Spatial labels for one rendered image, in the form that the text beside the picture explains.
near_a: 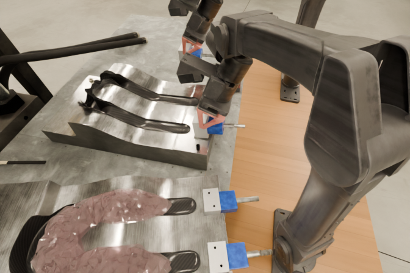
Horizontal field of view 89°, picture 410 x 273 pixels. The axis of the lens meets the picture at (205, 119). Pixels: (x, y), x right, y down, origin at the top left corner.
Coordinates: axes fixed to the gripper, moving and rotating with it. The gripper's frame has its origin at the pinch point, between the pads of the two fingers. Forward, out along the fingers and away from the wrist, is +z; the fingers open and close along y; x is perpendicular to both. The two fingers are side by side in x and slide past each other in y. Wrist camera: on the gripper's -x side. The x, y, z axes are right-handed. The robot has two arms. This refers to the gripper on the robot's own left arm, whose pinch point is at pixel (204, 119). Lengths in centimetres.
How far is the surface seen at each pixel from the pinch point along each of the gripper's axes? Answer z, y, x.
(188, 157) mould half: 9.3, 6.4, 0.2
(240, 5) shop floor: 47, -316, 3
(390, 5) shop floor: -35, -367, 211
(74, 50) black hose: 19, -26, -55
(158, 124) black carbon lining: 9.9, -0.8, -11.2
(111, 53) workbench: 25, -42, -48
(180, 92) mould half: 6.5, -13.9, -9.4
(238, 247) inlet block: 5.8, 24.3, 15.3
